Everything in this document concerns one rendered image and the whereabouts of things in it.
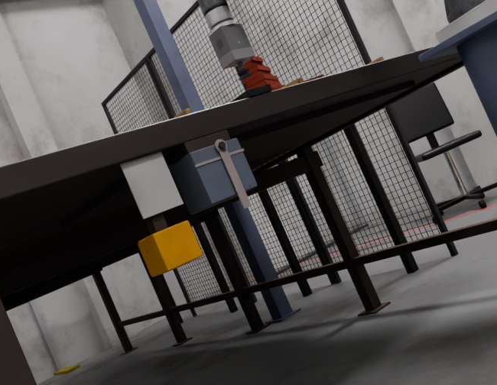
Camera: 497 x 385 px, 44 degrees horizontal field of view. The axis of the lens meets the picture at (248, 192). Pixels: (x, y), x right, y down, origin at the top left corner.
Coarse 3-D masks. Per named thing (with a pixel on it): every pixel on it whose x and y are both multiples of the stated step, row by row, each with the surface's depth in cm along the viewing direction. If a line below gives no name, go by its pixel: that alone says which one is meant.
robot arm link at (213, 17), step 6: (222, 6) 174; (228, 6) 176; (210, 12) 174; (216, 12) 174; (222, 12) 174; (228, 12) 175; (210, 18) 175; (216, 18) 174; (222, 18) 174; (228, 18) 174; (210, 24) 175; (216, 24) 175
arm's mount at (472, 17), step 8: (488, 0) 153; (496, 0) 151; (480, 8) 155; (488, 8) 153; (496, 8) 152; (464, 16) 158; (472, 16) 157; (480, 16) 155; (448, 24) 162; (456, 24) 160; (464, 24) 159; (440, 32) 164; (448, 32) 162; (456, 32) 161; (440, 40) 165
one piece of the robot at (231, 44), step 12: (228, 24) 174; (240, 24) 177; (216, 36) 174; (228, 36) 173; (240, 36) 176; (216, 48) 176; (228, 48) 173; (240, 48) 174; (228, 60) 174; (240, 60) 176
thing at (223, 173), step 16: (192, 144) 133; (208, 144) 135; (224, 144) 134; (176, 160) 136; (192, 160) 130; (208, 160) 132; (224, 160) 134; (240, 160) 137; (176, 176) 137; (192, 176) 132; (208, 176) 131; (224, 176) 133; (240, 176) 136; (192, 192) 134; (208, 192) 130; (224, 192) 132; (240, 192) 134; (192, 208) 136; (208, 208) 139
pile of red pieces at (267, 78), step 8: (248, 64) 279; (256, 64) 283; (248, 72) 280; (256, 72) 278; (264, 72) 285; (248, 80) 280; (256, 80) 279; (264, 80) 277; (272, 80) 286; (248, 88) 280; (272, 88) 277; (280, 88) 287
